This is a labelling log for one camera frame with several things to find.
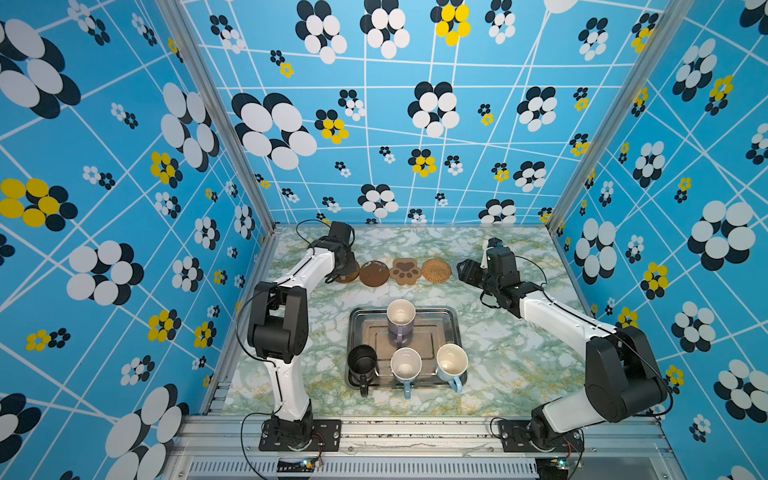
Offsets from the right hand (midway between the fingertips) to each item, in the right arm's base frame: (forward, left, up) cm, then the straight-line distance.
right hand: (466, 267), depth 91 cm
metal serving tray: (-14, +10, -13) cm, 21 cm away
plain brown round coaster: (+5, +38, -12) cm, 40 cm away
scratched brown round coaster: (+7, +30, -13) cm, 33 cm away
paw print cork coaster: (+8, +19, -12) cm, 23 cm away
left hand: (+4, +38, -5) cm, 39 cm away
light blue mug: (-25, +19, -12) cm, 34 cm away
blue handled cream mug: (-25, +6, -12) cm, 29 cm away
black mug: (-24, +31, -11) cm, 41 cm away
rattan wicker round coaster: (+8, +7, -12) cm, 17 cm away
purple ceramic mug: (-10, +20, -12) cm, 25 cm away
